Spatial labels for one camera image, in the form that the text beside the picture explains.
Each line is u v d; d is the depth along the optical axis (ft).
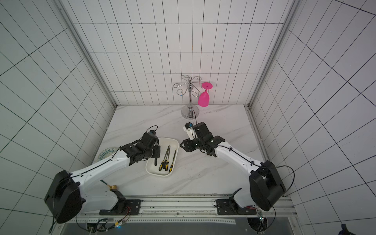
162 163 2.87
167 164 2.86
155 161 2.66
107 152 2.95
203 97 3.24
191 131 2.44
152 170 2.81
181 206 2.52
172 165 2.86
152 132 2.47
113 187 2.56
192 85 3.03
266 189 1.35
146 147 2.07
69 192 1.28
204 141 2.07
